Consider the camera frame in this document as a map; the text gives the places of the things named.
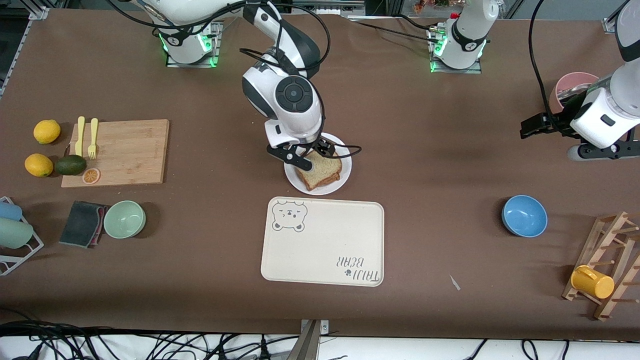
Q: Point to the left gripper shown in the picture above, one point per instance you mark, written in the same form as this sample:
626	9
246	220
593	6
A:
560	123

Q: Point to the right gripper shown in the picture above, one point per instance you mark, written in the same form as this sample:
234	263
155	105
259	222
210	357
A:
323	146

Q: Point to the slice of brown bread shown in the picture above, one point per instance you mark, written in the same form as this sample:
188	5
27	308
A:
320	167

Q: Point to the round white plate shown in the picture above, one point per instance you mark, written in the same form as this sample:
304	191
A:
305	187

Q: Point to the bread slice with filling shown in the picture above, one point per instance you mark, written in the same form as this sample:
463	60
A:
334	180

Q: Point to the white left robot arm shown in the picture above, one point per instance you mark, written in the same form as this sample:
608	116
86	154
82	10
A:
615	100

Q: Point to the pink bowl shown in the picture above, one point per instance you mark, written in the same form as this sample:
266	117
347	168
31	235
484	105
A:
575	79

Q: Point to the blue bowl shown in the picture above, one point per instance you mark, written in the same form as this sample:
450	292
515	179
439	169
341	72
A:
524	216

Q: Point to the cream bear print tray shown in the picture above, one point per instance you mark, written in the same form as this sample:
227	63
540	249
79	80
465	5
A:
320	245

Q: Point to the wooden mug rack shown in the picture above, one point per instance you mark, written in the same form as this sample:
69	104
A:
595	240

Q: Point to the yellow mug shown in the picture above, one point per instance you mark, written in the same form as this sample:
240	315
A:
592	282

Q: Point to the wooden cutting board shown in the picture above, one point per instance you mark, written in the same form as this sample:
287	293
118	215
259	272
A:
130	155

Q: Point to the small white paper scrap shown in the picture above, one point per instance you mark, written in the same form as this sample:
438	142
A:
455	283

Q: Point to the pale green bowl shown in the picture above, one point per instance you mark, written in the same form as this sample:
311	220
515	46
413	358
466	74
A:
124	219

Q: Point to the yellow plastic fork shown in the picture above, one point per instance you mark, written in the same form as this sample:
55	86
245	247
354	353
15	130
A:
93	140

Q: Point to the toy orange slice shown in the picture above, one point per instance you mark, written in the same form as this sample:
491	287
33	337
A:
91	176

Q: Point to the pink folded cloth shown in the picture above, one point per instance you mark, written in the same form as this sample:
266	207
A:
100	225

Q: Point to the yellow plastic knife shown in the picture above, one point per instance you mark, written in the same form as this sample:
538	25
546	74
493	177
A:
80	135

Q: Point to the green avocado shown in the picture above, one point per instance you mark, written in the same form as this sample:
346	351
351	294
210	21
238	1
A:
70	165

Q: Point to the dark grey folded cloth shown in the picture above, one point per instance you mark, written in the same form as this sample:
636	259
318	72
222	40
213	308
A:
80	224

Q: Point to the yellow lemon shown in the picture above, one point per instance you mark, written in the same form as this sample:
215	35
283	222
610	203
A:
38	165
46	131

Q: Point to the light blue cup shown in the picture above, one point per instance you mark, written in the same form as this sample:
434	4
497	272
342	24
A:
9	211

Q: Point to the pale green cup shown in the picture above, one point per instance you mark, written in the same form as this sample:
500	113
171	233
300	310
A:
14	233

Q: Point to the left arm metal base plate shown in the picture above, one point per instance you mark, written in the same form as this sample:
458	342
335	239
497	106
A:
435	66

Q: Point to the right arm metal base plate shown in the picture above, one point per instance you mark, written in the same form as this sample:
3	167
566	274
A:
216	45

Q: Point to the aluminium frame rail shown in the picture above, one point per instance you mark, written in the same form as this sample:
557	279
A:
330	6

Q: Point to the aluminium camera post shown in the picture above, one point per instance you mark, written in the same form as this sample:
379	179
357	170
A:
311	342

